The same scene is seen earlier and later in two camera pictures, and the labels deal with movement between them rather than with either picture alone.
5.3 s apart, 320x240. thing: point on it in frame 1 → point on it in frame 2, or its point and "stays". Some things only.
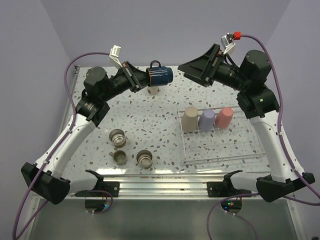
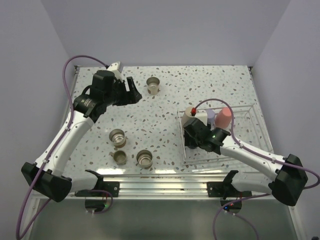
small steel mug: (120, 157) stays
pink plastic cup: (224, 117) stays
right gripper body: (224, 73) → (188, 139)
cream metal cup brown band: (153, 90) stays
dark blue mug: (159, 76) → (192, 145)
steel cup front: (144, 159) stays
